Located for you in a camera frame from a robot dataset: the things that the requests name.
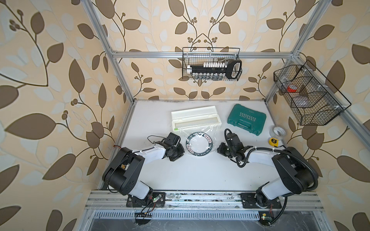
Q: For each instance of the black socket set holder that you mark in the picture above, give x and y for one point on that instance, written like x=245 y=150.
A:
x=216 y=71

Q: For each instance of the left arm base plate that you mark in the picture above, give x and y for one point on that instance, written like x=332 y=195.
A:
x=157 y=198

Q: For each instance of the clear tape roll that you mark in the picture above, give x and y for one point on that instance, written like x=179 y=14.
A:
x=277 y=132

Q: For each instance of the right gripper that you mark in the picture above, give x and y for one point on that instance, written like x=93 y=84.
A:
x=220 y=148

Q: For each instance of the right black wire basket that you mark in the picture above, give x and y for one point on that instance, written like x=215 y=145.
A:
x=318 y=100

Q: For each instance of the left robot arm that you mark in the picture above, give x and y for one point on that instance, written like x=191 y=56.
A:
x=123 y=172

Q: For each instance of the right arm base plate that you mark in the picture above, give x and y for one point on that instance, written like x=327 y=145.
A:
x=259 y=201

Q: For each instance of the rear black wire basket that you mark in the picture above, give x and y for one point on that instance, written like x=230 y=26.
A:
x=200 y=55

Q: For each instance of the yellow tape measure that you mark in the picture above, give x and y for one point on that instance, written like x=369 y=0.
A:
x=273 y=142

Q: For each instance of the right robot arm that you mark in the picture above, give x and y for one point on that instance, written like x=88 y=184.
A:
x=295 y=174

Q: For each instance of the white plate green rim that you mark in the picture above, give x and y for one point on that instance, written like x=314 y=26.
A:
x=199 y=144

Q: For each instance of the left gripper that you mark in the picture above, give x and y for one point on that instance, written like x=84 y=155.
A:
x=181 y=154

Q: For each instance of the black wire basket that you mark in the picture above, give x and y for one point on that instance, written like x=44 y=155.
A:
x=318 y=100
x=200 y=55

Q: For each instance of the red item in basket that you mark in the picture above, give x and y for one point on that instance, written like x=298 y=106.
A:
x=292 y=88

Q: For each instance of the green tool case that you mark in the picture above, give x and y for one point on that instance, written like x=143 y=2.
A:
x=247 y=119

